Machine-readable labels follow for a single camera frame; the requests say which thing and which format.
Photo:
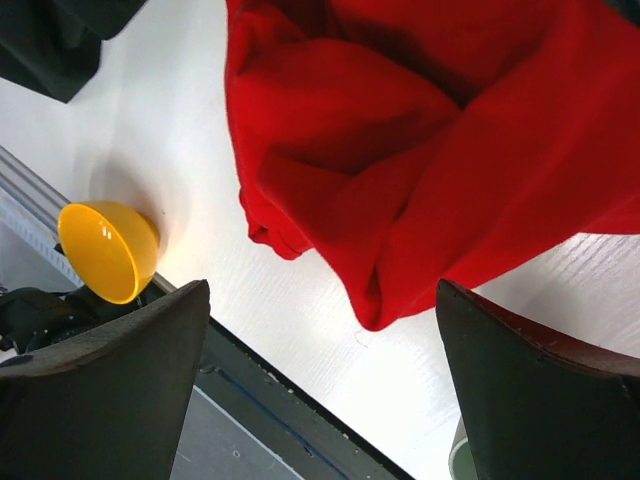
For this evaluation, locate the pale green cup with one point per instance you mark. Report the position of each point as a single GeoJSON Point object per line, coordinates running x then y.
{"type": "Point", "coordinates": [460, 461]}

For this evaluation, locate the yellow bowl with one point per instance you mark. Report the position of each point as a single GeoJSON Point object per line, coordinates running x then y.
{"type": "Point", "coordinates": [113, 248]}

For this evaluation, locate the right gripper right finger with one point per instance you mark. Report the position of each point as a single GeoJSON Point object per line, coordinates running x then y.
{"type": "Point", "coordinates": [537, 403]}

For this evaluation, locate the red cloth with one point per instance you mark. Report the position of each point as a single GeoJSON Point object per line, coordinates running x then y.
{"type": "Point", "coordinates": [411, 141]}

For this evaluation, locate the aluminium front rail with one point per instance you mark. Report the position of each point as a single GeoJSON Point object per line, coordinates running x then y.
{"type": "Point", "coordinates": [30, 208]}

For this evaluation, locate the black cloth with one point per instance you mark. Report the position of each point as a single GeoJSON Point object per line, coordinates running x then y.
{"type": "Point", "coordinates": [54, 47]}

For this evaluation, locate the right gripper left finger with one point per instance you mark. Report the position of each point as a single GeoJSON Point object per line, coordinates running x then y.
{"type": "Point", "coordinates": [109, 403]}

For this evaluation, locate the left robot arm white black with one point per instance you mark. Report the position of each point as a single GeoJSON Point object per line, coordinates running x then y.
{"type": "Point", "coordinates": [32, 319]}

